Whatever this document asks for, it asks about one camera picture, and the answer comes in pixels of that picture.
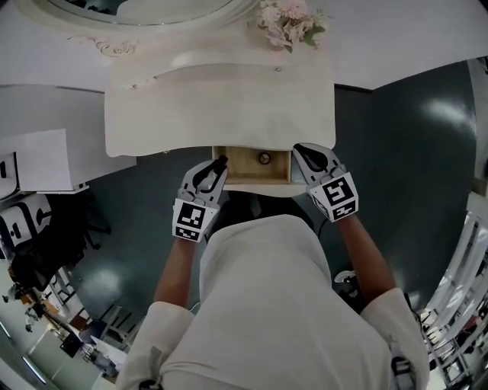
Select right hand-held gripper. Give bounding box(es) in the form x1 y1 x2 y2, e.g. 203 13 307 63
292 142 360 223

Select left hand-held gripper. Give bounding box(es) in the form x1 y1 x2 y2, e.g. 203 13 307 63
172 159 229 243

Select large white wooden drawer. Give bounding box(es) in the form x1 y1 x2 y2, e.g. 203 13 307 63
211 145 306 198

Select person's left forearm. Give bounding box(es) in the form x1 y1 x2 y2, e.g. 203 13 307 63
154 238 191 308

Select person's right forearm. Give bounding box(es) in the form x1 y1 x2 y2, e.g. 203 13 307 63
337 213 397 308

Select white dressing table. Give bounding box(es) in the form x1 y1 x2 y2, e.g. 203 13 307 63
66 0 336 159

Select person's white shirt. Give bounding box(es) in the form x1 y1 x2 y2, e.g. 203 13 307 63
116 213 430 390

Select pink flowers in vase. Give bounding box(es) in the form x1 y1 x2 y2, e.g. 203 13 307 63
255 0 329 53

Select low white cabinet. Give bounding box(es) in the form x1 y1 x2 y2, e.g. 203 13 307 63
0 128 91 195

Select black office chair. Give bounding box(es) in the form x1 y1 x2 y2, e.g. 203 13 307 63
9 190 111 294

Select oval white framed mirror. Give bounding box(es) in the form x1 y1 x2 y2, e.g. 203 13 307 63
14 0 264 28

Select white device with black marks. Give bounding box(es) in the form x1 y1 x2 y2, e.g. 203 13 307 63
0 200 53 261

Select white metal rack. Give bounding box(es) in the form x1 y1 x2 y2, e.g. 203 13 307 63
419 190 488 382

